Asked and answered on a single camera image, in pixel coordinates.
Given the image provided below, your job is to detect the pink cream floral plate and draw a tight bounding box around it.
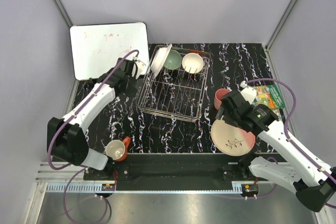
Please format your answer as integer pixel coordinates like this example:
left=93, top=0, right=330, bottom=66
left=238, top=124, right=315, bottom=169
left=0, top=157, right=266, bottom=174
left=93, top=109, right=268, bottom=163
left=211, top=120, right=256, bottom=156

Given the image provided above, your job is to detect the large white plate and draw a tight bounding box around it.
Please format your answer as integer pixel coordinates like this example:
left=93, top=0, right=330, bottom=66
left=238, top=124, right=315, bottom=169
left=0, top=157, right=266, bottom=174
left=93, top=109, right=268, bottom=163
left=150, top=44, right=172, bottom=78

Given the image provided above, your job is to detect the wire dish rack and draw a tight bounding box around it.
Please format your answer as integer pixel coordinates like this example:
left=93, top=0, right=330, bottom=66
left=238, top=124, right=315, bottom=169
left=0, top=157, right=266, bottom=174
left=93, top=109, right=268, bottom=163
left=136, top=45, right=211, bottom=122

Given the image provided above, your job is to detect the green ceramic bowl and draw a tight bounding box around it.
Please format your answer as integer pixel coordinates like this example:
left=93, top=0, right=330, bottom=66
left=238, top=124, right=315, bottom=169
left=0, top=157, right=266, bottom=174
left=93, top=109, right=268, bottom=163
left=163, top=50, right=182, bottom=70

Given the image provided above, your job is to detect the small white bowl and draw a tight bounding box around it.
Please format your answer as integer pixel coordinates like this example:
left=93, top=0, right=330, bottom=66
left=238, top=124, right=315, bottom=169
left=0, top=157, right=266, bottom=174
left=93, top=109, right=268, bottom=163
left=182, top=53, right=204, bottom=74

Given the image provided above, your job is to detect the orange mug white inside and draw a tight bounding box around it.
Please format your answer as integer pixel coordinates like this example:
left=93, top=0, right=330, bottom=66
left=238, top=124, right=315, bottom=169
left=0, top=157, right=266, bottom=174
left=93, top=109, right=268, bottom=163
left=105, top=137, right=131, bottom=162

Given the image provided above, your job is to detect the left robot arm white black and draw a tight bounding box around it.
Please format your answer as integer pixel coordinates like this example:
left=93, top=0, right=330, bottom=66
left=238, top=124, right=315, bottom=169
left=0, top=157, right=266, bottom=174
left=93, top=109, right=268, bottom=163
left=47, top=58, right=146, bottom=180

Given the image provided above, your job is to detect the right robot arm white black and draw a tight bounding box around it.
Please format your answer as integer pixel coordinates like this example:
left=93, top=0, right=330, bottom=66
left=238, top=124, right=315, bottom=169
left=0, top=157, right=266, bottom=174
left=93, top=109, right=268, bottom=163
left=216, top=87, right=335, bottom=212

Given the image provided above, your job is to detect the pink plastic cup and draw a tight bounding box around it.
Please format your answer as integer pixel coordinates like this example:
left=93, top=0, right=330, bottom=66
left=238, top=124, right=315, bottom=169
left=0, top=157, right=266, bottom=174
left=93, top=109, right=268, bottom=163
left=214, top=88, right=229, bottom=110

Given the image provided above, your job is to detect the green children's book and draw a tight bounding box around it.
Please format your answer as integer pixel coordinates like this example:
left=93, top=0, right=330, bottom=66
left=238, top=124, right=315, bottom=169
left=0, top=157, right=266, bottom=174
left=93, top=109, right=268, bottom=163
left=253, top=84, right=285, bottom=109

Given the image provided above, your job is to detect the black marble pattern mat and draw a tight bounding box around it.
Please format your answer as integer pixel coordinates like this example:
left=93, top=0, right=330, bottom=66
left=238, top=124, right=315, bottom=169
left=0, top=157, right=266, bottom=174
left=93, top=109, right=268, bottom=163
left=85, top=43, right=273, bottom=154

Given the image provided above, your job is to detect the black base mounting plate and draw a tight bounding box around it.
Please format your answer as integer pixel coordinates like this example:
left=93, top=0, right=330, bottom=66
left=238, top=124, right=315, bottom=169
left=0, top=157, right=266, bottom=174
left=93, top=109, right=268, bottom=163
left=83, top=153, right=255, bottom=193

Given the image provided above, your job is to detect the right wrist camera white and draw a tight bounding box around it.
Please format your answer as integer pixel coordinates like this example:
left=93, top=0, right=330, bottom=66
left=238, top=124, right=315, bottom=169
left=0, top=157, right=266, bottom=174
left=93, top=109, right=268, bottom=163
left=240, top=81, right=257, bottom=104

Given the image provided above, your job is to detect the white whiteboard black frame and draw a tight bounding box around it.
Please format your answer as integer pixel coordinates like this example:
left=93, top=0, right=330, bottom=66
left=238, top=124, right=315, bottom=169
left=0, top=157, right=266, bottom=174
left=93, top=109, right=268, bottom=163
left=70, top=22, right=149, bottom=80

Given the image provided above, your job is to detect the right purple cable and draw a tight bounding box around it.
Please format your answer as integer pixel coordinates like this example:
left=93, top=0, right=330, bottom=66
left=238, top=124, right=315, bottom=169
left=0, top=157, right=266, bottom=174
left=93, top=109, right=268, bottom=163
left=217, top=78, right=336, bottom=208

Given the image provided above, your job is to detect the grey slotted cable duct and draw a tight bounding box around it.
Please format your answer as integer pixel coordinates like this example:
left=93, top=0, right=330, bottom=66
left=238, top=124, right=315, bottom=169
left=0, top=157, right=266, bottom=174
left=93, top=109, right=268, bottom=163
left=46, top=180, right=244, bottom=194

